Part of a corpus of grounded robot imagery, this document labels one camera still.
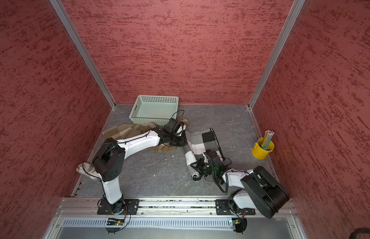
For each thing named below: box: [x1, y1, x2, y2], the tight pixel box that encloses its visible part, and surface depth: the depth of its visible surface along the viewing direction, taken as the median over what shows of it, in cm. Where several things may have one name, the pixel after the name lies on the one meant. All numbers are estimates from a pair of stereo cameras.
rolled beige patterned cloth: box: [76, 162, 102, 182], surface depth 85 cm
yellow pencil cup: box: [251, 137, 276, 160], surface depth 89 cm
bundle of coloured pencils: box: [261, 129, 276, 150], surface depth 87 cm
